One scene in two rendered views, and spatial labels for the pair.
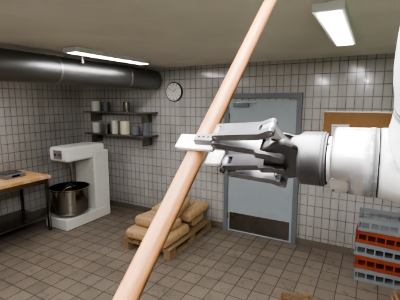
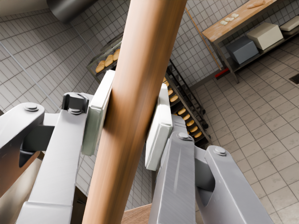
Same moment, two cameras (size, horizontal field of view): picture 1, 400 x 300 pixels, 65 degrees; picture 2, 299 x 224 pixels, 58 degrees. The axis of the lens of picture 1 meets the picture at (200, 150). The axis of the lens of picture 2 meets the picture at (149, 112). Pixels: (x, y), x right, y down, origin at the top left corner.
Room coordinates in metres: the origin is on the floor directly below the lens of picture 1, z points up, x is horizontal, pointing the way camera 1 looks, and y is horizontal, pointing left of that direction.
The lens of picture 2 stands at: (0.49, -0.16, 2.01)
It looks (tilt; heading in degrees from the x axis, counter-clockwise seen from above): 20 degrees down; 76
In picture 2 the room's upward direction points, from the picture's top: 37 degrees counter-clockwise
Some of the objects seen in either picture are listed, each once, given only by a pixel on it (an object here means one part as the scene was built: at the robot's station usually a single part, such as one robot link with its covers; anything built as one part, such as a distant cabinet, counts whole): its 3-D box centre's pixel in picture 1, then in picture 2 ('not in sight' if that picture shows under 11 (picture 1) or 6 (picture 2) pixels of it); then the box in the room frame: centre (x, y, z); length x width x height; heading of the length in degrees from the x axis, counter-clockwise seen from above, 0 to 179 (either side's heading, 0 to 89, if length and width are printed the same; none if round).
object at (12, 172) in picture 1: (9, 174); not in sight; (4.69, 2.92, 0.94); 0.32 x 0.30 x 0.07; 61
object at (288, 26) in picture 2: not in sight; (292, 23); (4.21, 3.13, 0.27); 0.34 x 0.26 x 0.07; 157
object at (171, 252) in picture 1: (170, 233); not in sight; (4.51, 0.45, 0.07); 1.20 x 0.80 x 0.14; 151
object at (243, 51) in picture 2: not in sight; (241, 49); (3.42, 3.56, 0.35); 0.50 x 0.36 x 0.24; 61
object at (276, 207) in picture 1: (259, 167); not in sight; (4.53, -0.87, 1.08); 1.14 x 0.09 x 2.16; 61
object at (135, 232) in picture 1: (147, 227); not in sight; (4.34, 0.76, 0.22); 0.62 x 0.36 x 0.15; 156
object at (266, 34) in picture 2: not in sight; (264, 35); (3.79, 3.36, 0.35); 0.50 x 0.36 x 0.24; 63
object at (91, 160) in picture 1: (77, 183); not in sight; (5.24, 2.10, 0.66); 1.00 x 0.66 x 1.32; 151
